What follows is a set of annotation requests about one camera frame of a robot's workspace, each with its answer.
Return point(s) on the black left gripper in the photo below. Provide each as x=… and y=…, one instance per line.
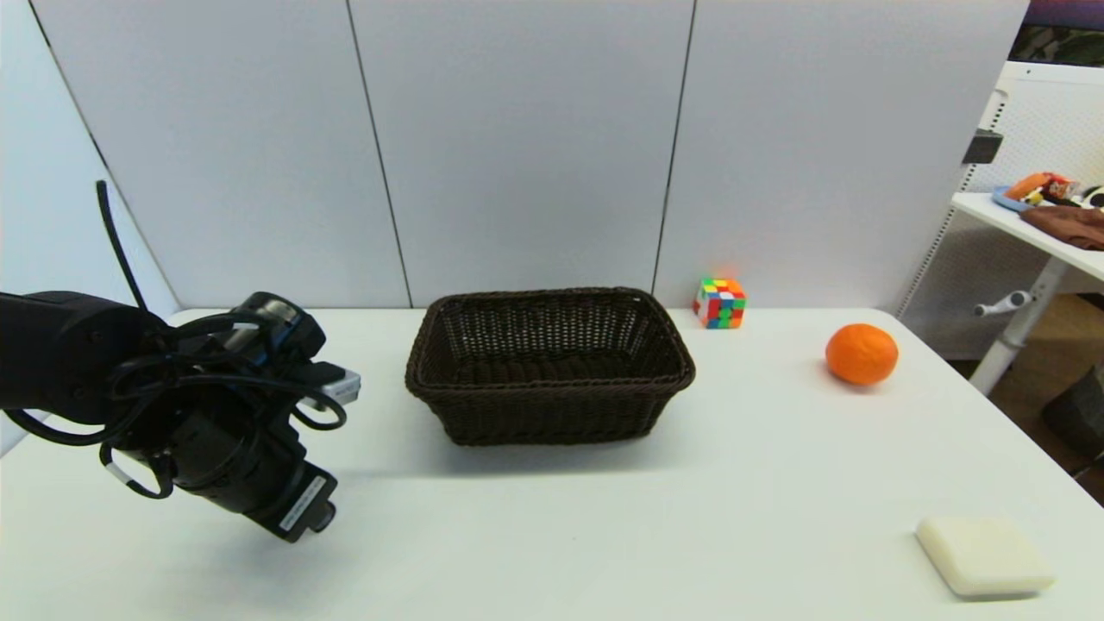
x=250, y=470

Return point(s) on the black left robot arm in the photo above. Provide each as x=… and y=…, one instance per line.
x=78, y=358

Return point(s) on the dark brown wicker basket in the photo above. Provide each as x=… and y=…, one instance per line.
x=549, y=366

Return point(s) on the multicoloured puzzle cube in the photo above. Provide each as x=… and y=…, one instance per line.
x=719, y=303

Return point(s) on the orange fruit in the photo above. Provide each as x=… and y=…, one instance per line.
x=861, y=354

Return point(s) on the white square soap bar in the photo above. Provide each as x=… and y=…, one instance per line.
x=983, y=556

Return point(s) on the small black box on pegboard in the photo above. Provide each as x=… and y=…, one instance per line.
x=981, y=147

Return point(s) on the blue plate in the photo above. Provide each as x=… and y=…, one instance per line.
x=1006, y=201

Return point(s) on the white side table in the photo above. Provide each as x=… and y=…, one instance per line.
x=1035, y=250

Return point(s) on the brown cloth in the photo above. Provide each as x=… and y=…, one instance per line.
x=1069, y=226

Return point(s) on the white pegboard panel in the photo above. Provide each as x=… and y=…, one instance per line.
x=1052, y=112

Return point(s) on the dark screen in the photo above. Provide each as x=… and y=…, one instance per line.
x=1065, y=34

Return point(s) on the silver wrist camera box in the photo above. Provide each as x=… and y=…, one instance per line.
x=341, y=385

